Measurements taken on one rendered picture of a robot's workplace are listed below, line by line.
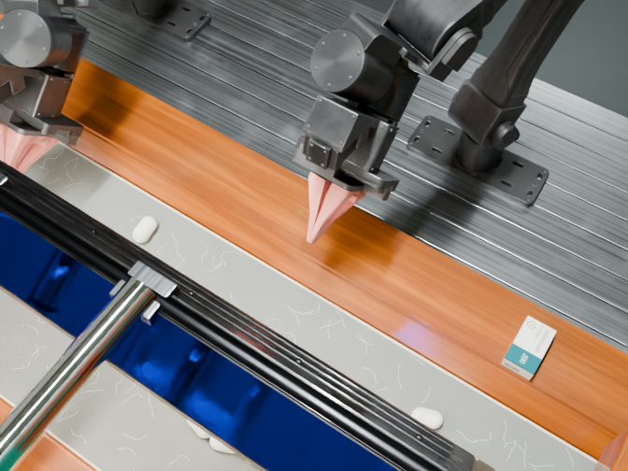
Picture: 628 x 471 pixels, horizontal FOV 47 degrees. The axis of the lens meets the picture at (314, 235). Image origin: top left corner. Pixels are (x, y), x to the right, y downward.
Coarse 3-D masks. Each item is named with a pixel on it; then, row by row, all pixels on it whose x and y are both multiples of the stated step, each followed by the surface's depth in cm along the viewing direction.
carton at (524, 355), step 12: (528, 324) 79; (540, 324) 79; (516, 336) 79; (528, 336) 79; (540, 336) 79; (552, 336) 79; (516, 348) 78; (528, 348) 78; (540, 348) 78; (504, 360) 78; (516, 360) 77; (528, 360) 77; (540, 360) 77; (516, 372) 79; (528, 372) 77
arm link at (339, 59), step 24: (360, 24) 64; (384, 24) 72; (336, 48) 65; (360, 48) 64; (384, 48) 65; (408, 48) 70; (456, 48) 67; (312, 72) 66; (336, 72) 65; (360, 72) 63; (384, 72) 67; (432, 72) 69; (360, 96) 67
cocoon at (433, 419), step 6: (420, 408) 77; (426, 408) 78; (414, 414) 77; (420, 414) 77; (426, 414) 77; (432, 414) 77; (438, 414) 77; (420, 420) 77; (426, 420) 77; (432, 420) 77; (438, 420) 77; (432, 426) 77; (438, 426) 77
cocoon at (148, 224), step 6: (150, 216) 90; (144, 222) 89; (150, 222) 89; (156, 222) 90; (138, 228) 89; (144, 228) 89; (150, 228) 89; (138, 234) 88; (144, 234) 89; (150, 234) 90; (138, 240) 89; (144, 240) 89
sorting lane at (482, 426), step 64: (64, 192) 94; (128, 192) 94; (192, 256) 89; (0, 320) 85; (320, 320) 85; (0, 384) 81; (128, 384) 81; (384, 384) 81; (448, 384) 81; (128, 448) 77; (192, 448) 77; (512, 448) 77
